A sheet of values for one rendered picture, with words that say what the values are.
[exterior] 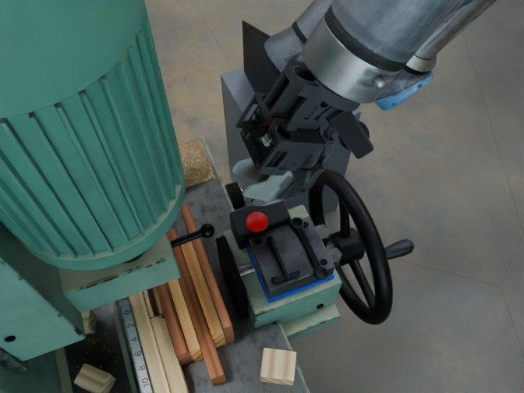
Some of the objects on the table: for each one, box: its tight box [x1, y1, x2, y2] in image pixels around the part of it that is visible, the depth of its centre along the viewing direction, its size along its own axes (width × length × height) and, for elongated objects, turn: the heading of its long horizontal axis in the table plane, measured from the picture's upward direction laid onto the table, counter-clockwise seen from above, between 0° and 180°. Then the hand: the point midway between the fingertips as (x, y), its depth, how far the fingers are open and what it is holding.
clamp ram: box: [215, 235, 255, 316], centre depth 74 cm, size 9×8×9 cm
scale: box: [118, 297, 152, 393], centre depth 70 cm, size 50×1×1 cm, turn 21°
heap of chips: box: [178, 139, 216, 187], centre depth 88 cm, size 9×14×4 cm, turn 111°
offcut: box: [260, 348, 296, 385], centre depth 71 cm, size 4×5×3 cm
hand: (262, 196), depth 65 cm, fingers closed
